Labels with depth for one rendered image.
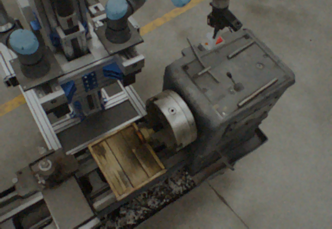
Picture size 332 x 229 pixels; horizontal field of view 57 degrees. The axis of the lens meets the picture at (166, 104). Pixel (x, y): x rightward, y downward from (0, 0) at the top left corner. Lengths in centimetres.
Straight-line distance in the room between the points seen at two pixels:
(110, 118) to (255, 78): 138
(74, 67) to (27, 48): 36
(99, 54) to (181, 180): 95
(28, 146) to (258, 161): 201
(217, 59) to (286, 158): 155
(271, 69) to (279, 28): 218
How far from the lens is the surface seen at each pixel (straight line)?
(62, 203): 165
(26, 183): 179
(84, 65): 186
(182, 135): 152
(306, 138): 318
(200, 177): 212
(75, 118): 265
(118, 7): 170
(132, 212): 199
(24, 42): 162
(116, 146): 179
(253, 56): 177
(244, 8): 398
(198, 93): 154
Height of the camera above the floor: 254
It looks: 60 degrees down
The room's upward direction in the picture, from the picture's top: 9 degrees clockwise
